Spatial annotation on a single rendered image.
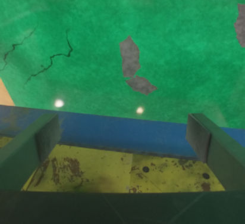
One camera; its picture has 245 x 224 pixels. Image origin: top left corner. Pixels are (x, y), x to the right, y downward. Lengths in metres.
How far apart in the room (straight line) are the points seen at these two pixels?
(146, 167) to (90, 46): 0.75
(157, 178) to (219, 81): 0.83
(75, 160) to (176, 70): 0.76
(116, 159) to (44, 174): 0.12
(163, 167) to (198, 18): 0.70
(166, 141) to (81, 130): 0.19
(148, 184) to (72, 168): 0.13
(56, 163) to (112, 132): 0.14
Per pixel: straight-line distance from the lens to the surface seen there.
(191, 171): 0.33
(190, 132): 0.16
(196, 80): 1.02
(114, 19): 0.87
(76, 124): 0.42
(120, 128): 0.40
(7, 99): 1.50
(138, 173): 0.31
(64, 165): 0.33
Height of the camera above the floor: 0.83
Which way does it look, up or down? 49 degrees down
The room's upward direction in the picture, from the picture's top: 168 degrees counter-clockwise
